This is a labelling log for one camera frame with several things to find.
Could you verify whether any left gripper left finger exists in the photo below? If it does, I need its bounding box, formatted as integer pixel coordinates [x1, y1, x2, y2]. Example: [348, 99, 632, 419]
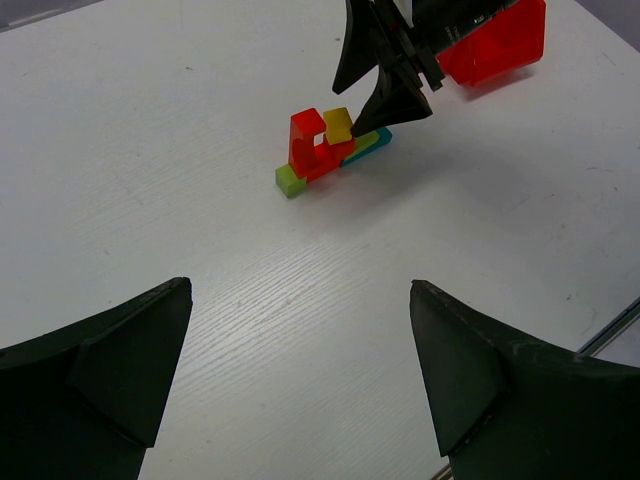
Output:
[1, 277, 193, 479]

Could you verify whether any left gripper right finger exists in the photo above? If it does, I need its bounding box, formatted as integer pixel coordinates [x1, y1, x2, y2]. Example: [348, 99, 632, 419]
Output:
[410, 280, 639, 479]

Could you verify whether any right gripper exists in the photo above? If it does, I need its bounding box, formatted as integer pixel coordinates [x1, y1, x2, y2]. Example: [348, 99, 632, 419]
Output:
[332, 0, 515, 136]

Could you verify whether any teal long block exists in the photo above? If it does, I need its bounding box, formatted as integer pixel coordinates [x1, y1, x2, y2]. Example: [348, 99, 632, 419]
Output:
[341, 127, 393, 168]

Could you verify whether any yellow cube block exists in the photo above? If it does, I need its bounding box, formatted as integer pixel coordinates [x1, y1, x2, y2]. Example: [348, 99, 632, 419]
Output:
[323, 107, 354, 146]

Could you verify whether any green rectangular block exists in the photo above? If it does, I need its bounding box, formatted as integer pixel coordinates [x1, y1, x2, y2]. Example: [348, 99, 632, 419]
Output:
[342, 130, 380, 164]

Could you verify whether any orange rectangular block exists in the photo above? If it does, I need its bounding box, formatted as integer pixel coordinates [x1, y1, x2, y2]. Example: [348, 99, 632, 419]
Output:
[305, 150, 344, 184]

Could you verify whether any red arch block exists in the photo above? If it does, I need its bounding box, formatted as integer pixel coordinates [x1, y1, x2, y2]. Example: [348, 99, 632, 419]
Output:
[288, 108, 326, 178]

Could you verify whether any red plastic bin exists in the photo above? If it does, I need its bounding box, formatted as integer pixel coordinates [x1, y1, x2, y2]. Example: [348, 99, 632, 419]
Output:
[437, 0, 546, 87]

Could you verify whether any green cube block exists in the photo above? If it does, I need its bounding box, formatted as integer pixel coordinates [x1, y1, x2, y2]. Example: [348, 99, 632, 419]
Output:
[275, 164, 307, 199]

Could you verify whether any small red cube block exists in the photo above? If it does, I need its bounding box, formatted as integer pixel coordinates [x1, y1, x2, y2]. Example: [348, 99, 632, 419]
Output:
[322, 138, 356, 168]

